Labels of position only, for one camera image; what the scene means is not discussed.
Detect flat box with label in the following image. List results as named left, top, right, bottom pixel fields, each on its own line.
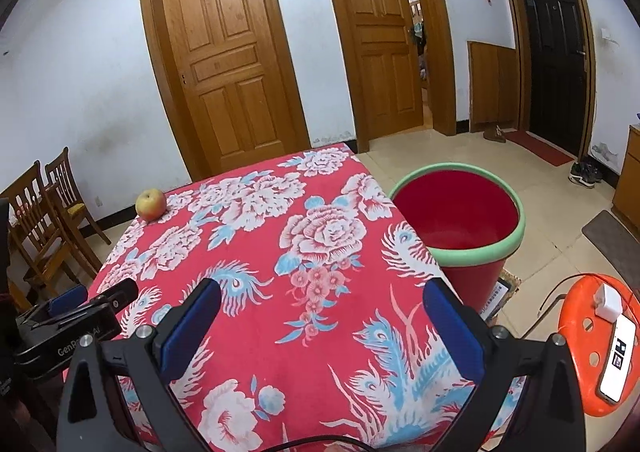
left=477, top=269, right=522, bottom=325

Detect wooden wall panel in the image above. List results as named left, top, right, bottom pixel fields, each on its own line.
left=467, top=41, right=521, bottom=133

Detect red door mat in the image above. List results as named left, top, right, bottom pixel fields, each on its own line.
left=502, top=129, right=576, bottom=167

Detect pair of dark sneakers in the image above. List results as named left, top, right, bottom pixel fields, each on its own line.
left=569, top=161, right=604, bottom=189

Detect orange plastic stool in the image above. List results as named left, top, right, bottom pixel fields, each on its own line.
left=557, top=274, right=640, bottom=418

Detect open wooden panel door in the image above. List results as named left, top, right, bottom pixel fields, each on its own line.
left=315, top=0, right=458, bottom=153

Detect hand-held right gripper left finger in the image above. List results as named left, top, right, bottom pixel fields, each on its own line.
left=57, top=277, right=222, bottom=452

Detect wooden chair with cushion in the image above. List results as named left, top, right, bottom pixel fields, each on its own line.
left=44, top=147, right=112, bottom=245

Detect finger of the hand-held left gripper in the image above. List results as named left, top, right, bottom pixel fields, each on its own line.
left=87, top=278, right=139, bottom=316
left=47, top=283, right=89, bottom=316

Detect closed wooden panel door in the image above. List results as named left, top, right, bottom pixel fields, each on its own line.
left=137, top=0, right=311, bottom=183

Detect white smartphone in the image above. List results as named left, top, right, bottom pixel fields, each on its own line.
left=597, top=314, right=638, bottom=405

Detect red bucket with green rim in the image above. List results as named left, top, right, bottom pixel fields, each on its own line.
left=388, top=162, right=527, bottom=318

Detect hanging clothes in doorway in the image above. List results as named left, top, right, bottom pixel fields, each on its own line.
left=410, top=22, right=429, bottom=83

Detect black entrance door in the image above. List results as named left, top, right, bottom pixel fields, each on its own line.
left=496, top=0, right=597, bottom=160

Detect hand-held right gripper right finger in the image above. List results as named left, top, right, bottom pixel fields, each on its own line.
left=422, top=277, right=586, bottom=452

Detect red floral tablecloth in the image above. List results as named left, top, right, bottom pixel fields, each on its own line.
left=62, top=142, right=526, bottom=452

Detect grey floor mat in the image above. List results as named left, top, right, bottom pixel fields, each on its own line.
left=581, top=210, right=640, bottom=278

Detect wooden cabinet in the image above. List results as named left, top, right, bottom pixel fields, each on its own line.
left=611, top=124, right=640, bottom=233

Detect white charger plug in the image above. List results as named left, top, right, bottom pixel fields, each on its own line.
left=594, top=284, right=622, bottom=320

